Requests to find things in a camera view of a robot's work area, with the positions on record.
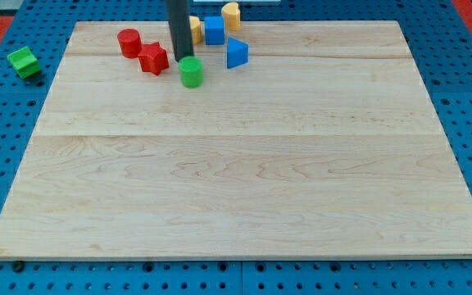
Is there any wooden board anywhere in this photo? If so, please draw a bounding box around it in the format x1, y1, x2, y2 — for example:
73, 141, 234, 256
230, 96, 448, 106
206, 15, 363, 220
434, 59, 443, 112
0, 20, 472, 261

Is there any green cylinder block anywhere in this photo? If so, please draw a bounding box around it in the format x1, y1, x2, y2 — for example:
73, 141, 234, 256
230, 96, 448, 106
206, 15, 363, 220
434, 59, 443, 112
179, 56, 203, 89

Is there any green block off board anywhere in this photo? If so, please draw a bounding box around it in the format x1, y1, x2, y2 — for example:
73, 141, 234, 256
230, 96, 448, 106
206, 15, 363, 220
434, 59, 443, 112
7, 46, 41, 79

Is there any red star block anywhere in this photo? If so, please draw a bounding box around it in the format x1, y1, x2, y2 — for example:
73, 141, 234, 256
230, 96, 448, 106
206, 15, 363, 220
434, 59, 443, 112
138, 42, 170, 75

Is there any yellow block behind rod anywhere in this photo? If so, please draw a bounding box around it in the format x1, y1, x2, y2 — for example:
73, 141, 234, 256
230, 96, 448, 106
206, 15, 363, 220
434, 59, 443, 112
189, 16, 203, 44

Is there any blue cube block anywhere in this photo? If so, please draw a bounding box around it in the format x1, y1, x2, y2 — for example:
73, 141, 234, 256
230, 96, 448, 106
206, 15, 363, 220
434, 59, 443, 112
204, 16, 225, 45

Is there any red cylinder block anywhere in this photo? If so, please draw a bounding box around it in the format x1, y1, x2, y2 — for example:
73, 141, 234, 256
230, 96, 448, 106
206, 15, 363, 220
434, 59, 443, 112
117, 28, 142, 59

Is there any blue triangle block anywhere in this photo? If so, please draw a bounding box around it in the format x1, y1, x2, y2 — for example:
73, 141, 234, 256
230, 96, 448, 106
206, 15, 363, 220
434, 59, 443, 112
226, 38, 249, 69

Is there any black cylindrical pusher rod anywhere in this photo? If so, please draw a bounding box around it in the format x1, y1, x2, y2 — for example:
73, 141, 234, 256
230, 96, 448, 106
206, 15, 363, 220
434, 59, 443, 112
165, 0, 194, 61

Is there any blue pegboard base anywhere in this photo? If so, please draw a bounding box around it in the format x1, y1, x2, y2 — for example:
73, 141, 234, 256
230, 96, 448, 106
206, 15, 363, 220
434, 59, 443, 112
0, 0, 472, 294

